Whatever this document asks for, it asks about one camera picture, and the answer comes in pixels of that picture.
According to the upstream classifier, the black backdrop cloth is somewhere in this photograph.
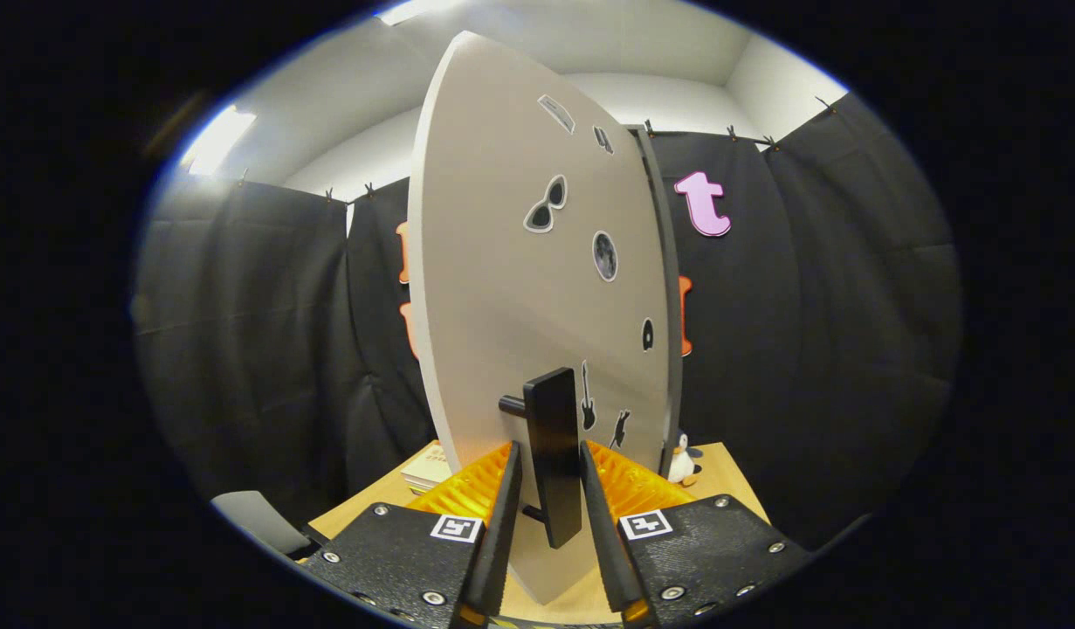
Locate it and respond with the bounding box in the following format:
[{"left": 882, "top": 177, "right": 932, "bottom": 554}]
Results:
[{"left": 134, "top": 92, "right": 964, "bottom": 551}]

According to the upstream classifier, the orange white cover book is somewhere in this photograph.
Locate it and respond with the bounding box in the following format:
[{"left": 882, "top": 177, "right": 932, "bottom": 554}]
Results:
[{"left": 401, "top": 442, "right": 455, "bottom": 495}]

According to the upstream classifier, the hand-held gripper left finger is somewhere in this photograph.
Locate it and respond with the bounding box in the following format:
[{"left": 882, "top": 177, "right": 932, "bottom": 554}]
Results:
[{"left": 295, "top": 441, "right": 524, "bottom": 629}]

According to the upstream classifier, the dark grey shoe cabinet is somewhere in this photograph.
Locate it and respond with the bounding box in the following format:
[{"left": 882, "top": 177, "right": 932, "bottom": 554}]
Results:
[{"left": 624, "top": 124, "right": 685, "bottom": 477}]

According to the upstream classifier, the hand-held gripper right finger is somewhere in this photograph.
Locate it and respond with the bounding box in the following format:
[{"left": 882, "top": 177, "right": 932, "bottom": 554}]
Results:
[{"left": 578, "top": 439, "right": 810, "bottom": 628}]

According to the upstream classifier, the black door handle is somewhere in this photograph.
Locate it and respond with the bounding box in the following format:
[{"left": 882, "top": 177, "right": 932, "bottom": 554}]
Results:
[{"left": 500, "top": 367, "right": 583, "bottom": 550}]

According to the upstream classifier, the ceiling light panel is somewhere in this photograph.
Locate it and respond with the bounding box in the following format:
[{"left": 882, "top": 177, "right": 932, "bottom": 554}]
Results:
[
  {"left": 181, "top": 105, "right": 258, "bottom": 177},
  {"left": 376, "top": 0, "right": 468, "bottom": 25}
]

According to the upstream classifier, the penguin plush toy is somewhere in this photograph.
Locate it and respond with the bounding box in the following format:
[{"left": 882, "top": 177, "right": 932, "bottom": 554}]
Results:
[{"left": 667, "top": 431, "right": 704, "bottom": 487}]

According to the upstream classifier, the grey chair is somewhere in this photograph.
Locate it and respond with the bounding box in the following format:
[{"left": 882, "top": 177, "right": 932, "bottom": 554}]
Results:
[{"left": 210, "top": 489, "right": 304, "bottom": 556}]

